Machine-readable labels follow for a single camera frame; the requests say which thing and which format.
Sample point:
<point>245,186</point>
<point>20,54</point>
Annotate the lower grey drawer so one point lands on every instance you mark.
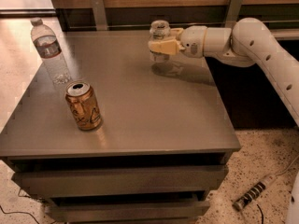
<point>128,212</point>

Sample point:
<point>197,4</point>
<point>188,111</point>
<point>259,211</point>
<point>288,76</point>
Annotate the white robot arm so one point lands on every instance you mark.
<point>263,153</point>

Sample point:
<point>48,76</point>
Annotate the clear plastic water bottle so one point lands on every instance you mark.
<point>49,50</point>

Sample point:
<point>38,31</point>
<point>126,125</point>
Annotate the gold soda can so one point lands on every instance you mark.
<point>83,105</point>

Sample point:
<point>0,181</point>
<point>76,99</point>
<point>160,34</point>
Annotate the white power strip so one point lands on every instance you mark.
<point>254,192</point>

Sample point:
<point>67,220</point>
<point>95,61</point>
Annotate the horizontal metal rail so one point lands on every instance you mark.
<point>272,25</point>

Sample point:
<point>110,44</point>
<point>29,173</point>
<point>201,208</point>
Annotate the left metal wall bracket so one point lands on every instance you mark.
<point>99,14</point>

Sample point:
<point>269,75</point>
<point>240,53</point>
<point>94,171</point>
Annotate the grey drawer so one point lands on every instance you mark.
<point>128,212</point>
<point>99,182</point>

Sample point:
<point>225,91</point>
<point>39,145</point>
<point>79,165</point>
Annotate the right metal wall bracket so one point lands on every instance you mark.
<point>232,13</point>

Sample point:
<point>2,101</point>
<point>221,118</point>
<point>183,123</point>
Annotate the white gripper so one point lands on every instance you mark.
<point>193,41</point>

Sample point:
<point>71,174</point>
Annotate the upper grey drawer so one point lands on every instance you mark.
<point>99,182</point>

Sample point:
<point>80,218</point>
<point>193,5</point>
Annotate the grey drawer cabinet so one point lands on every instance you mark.
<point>154,115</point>

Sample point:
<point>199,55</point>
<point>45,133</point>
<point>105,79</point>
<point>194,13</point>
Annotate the metal wall bracket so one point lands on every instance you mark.
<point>232,13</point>
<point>99,14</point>

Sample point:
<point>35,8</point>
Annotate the white green 7up can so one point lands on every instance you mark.
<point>159,30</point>

